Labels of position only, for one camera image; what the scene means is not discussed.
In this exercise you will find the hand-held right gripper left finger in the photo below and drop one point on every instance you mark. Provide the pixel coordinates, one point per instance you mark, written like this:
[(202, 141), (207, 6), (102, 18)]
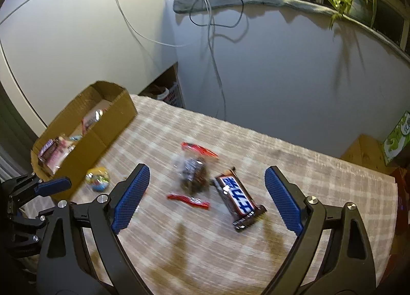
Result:
[(128, 202)]

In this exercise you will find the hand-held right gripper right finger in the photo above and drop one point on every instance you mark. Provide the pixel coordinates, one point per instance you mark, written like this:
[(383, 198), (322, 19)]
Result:
[(285, 198)]

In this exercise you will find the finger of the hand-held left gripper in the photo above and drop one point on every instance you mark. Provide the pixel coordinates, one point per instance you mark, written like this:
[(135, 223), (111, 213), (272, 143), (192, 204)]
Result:
[(32, 219), (53, 185)]

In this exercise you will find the clear bag of cake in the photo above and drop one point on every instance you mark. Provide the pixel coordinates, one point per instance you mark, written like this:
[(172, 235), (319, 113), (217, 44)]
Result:
[(62, 155)]

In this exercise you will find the dark chocolate bar blue label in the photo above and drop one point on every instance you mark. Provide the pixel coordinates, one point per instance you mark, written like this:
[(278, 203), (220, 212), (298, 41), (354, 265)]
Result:
[(48, 148), (238, 198)]

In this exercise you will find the yellow round candy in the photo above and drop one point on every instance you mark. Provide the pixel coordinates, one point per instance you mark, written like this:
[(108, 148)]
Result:
[(97, 179)]

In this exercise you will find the blue pink candy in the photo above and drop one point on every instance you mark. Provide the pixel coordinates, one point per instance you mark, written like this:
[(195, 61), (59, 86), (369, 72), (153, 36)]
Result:
[(76, 138)]

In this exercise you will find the clear snack packet red ends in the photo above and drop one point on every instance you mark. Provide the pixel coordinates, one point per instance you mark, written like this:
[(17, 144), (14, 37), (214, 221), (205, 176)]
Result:
[(192, 173), (89, 122)]

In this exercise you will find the cardboard box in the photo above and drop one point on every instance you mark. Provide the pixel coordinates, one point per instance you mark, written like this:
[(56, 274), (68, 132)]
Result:
[(118, 112)]

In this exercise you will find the plaid blanket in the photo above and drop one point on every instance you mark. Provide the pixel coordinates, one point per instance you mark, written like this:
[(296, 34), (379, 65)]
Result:
[(198, 250)]

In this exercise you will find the brown cardboard carton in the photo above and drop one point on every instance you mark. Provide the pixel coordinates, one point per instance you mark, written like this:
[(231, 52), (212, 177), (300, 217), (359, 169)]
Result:
[(365, 154)]

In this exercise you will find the plastic laundry basket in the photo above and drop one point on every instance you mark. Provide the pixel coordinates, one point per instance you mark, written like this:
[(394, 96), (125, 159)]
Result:
[(174, 96)]

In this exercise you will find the green printed box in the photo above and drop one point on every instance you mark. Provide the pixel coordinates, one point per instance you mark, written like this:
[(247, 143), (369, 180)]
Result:
[(398, 141)]

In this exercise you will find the white cabinet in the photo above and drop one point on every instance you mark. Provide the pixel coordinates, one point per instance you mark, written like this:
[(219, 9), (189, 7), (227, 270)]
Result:
[(80, 41)]

